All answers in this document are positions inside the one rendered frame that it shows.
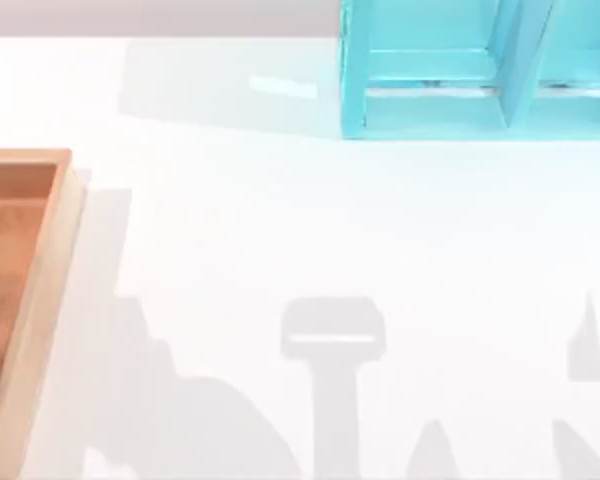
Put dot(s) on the light blue rack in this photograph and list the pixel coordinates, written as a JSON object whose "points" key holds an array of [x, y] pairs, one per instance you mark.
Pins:
{"points": [[430, 70]]}

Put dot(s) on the shallow salmon-coloured box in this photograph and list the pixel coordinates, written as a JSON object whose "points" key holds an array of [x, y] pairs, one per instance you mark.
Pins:
{"points": [[25, 280]]}

